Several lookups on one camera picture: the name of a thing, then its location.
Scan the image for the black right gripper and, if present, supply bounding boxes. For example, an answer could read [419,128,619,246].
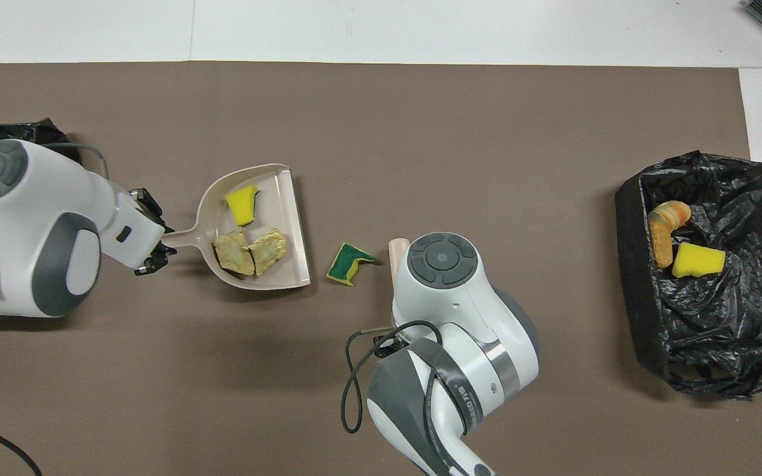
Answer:
[372,327,416,358]

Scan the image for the beige foam chunk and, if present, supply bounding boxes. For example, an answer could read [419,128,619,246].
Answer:
[648,200,693,231]
[212,229,257,277]
[246,227,288,277]

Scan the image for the beige hand brush black bristles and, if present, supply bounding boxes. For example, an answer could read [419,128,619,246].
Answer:
[387,239,412,284]

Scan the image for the notched yellow-green sponge piece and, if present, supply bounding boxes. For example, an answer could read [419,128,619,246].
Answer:
[325,243,377,288]

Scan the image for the small yellow sponge piece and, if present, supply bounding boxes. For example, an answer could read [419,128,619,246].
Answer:
[225,184,261,227]

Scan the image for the beige plastic dustpan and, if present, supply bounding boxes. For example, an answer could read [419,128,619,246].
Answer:
[160,163,312,291]

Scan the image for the brown bread-like piece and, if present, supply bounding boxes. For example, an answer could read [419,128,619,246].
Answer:
[650,221,675,270]

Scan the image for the chunky yellow sponge piece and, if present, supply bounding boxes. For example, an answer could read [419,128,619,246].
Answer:
[671,242,727,279]

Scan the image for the black bag lined bin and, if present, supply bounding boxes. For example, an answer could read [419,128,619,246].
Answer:
[615,151,762,400]
[0,119,82,317]

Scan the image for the brown paper table mat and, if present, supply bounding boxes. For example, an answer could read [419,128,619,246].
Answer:
[0,61,762,476]

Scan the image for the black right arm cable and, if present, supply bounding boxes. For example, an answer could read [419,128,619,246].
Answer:
[341,320,446,435]

